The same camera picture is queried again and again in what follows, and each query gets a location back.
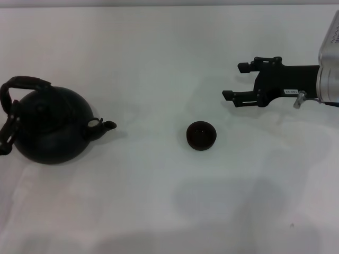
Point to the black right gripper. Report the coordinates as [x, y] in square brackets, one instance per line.
[286, 80]

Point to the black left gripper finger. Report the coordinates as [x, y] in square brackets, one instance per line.
[12, 127]

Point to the silver metal bolt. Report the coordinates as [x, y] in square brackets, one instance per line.
[298, 101]

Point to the small dark teacup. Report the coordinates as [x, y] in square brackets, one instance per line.
[201, 136]

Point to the black round teapot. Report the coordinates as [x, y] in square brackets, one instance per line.
[53, 132]

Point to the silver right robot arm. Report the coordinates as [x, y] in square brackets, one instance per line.
[329, 66]

